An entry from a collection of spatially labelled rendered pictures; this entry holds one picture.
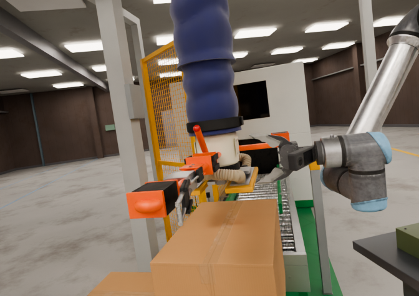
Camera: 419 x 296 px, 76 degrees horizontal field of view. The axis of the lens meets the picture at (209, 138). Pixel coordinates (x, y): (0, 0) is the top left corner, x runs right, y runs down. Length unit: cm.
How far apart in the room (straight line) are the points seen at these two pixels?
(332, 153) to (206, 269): 51
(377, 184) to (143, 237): 213
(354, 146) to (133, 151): 194
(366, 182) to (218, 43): 67
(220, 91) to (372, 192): 58
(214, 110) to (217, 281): 57
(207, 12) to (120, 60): 153
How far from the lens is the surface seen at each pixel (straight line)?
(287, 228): 210
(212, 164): 84
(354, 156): 82
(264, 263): 89
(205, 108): 100
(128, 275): 182
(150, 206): 50
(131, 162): 248
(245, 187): 96
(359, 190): 85
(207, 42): 103
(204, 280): 95
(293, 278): 169
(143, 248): 269
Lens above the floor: 139
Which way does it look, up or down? 4 degrees down
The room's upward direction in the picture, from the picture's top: 8 degrees counter-clockwise
